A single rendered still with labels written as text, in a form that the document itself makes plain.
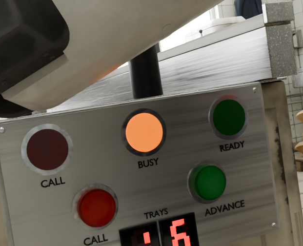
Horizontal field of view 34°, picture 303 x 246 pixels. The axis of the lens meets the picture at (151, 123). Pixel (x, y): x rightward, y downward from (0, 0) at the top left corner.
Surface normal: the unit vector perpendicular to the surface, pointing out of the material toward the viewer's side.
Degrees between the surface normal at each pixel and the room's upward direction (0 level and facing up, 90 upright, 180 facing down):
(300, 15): 90
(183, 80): 90
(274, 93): 90
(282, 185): 90
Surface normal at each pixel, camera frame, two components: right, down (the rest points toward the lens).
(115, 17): 0.35, 0.50
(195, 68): -0.93, 0.16
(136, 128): 0.34, 0.00
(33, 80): -0.01, -0.08
